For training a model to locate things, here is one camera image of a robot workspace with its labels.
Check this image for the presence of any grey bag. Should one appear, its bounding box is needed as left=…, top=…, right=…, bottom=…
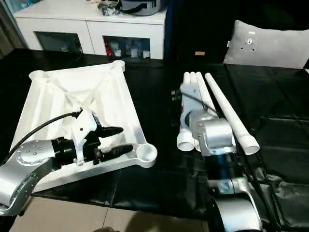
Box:
left=119, top=0, right=167, bottom=16

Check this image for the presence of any black sofa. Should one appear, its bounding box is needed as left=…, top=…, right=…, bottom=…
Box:
left=164, top=0, right=309, bottom=65

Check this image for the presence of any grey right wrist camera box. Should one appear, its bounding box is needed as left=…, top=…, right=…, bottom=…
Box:
left=180, top=83, right=206, bottom=116

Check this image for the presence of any white plastic table leg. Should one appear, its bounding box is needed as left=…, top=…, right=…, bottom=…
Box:
left=177, top=72, right=195, bottom=152
left=196, top=72, right=219, bottom=119
left=204, top=73, right=260, bottom=155
left=190, top=72, right=206, bottom=152

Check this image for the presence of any grey cushion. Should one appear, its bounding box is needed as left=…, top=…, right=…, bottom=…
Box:
left=222, top=19, right=309, bottom=70

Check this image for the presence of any white plastic table top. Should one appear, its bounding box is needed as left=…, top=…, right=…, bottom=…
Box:
left=9, top=60, right=158, bottom=194

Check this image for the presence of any black table mat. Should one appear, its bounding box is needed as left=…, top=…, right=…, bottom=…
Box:
left=0, top=47, right=309, bottom=232

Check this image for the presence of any white cabinet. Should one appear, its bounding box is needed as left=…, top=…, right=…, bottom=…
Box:
left=13, top=0, right=167, bottom=60

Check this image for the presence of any grey curtain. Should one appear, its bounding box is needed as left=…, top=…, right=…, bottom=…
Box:
left=0, top=0, right=27, bottom=58

